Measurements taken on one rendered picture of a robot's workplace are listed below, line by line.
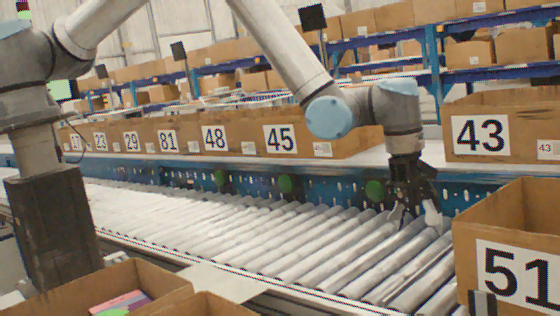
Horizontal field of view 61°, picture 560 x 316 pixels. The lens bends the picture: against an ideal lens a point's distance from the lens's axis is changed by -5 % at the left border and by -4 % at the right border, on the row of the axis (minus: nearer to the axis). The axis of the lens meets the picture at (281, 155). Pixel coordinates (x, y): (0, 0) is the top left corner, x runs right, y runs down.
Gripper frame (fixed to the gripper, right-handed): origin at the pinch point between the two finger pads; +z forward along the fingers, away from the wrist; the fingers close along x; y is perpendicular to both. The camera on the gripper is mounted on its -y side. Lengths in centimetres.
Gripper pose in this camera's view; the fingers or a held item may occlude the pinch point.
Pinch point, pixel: (420, 229)
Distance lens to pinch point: 124.6
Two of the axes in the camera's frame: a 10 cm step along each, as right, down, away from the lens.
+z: 1.7, 9.7, 1.9
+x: 7.0, 0.2, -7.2
